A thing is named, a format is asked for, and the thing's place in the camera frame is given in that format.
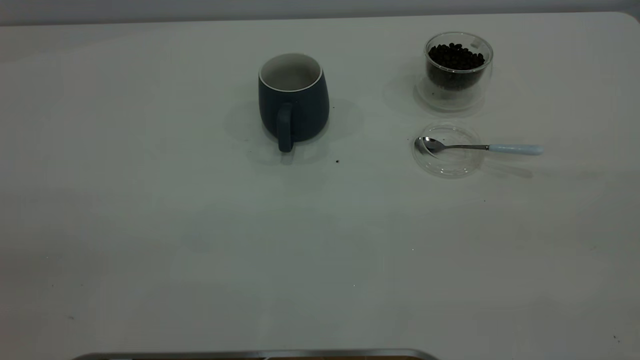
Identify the dark grey ceramic mug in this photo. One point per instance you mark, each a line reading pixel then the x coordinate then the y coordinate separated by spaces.
pixel 305 110

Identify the clear round glass lid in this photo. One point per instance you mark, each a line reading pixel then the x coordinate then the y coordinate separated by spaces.
pixel 450 167

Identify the coffee beans heap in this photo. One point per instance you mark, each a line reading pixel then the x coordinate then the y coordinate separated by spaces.
pixel 455 57

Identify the clear double-wall glass bowl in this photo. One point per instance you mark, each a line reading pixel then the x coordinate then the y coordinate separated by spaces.
pixel 450 102

